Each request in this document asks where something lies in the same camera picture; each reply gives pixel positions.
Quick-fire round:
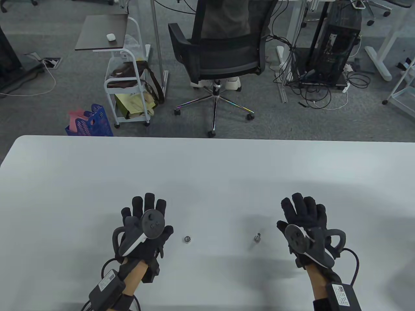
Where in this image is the person's right hand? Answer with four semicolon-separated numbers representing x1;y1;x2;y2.
277;193;335;269

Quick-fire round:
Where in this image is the person's left hand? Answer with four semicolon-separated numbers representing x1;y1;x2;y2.
116;193;174;265

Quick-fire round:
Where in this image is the black right forearm sensor box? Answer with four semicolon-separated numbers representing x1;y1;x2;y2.
326;283;362;311

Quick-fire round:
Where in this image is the person's left forearm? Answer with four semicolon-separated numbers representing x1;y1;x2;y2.
113;259;150;311

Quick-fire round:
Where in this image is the person's right forearm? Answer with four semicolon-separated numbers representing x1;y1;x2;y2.
306;262;333;311

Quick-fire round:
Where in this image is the black left forearm sensor box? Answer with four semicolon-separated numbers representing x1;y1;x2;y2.
89;269;126;306

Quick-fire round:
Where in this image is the grey white left hand controller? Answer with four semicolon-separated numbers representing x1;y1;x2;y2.
113;210;166;258

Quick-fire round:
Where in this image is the grey white hand controller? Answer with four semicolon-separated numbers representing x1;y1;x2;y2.
113;210;166;258
285;224;347;268

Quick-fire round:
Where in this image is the grey white right hand controller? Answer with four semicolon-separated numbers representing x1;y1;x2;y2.
285;224;347;268

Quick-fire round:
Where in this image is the blue plastic basket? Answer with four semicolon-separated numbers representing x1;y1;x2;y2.
65;104;114;137

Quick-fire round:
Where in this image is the yellow paper bag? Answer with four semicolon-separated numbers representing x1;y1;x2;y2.
114;91;158;120

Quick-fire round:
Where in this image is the pink paper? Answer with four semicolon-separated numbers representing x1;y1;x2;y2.
69;109;93;133

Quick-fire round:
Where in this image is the white rolling cart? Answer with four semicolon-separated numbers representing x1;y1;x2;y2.
104;16;152;129

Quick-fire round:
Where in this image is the brown bag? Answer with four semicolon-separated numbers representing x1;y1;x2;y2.
107;60;165;104

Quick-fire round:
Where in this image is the clear plastic bag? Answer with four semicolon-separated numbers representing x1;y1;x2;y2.
124;34;143;60

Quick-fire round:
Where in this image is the white desk leg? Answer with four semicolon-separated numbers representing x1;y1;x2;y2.
276;0;308;104
365;10;415;81

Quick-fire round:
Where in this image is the black mesh office chair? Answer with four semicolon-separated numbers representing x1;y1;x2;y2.
168;0;279;138

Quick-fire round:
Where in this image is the black computer tower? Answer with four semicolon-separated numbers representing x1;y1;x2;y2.
306;2;362;86

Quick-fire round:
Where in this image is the dark brown side table top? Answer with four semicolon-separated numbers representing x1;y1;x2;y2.
75;14;129;51

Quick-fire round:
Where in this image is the black wheeled chair base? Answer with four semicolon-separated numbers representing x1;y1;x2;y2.
352;0;393;26

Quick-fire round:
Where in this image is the black floor stand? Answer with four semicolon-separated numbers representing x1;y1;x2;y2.
0;24;46;93

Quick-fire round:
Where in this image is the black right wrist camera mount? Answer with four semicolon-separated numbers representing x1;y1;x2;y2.
293;252;309;269

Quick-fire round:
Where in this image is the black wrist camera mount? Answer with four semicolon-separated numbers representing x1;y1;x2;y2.
143;259;161;283
293;252;309;269

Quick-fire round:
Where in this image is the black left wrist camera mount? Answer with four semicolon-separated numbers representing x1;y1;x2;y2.
143;259;161;283

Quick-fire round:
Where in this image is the black left glove cable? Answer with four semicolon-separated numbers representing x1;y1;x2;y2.
81;258;141;311

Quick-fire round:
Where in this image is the black glove cable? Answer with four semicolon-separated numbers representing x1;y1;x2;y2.
81;258;141;311
340;248;361;285

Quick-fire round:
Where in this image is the black right glove cable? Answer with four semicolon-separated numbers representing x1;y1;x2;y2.
340;248;361;285

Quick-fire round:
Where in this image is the black floor cable bundle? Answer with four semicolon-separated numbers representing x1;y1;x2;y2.
269;0;372;110

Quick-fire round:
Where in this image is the white wire rack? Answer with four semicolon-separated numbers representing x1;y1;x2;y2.
382;57;415;122

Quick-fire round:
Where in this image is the white floor cable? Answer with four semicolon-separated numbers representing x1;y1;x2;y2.
0;60;57;98

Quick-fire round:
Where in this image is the silver metal post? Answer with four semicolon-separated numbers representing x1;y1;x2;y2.
151;0;169;99

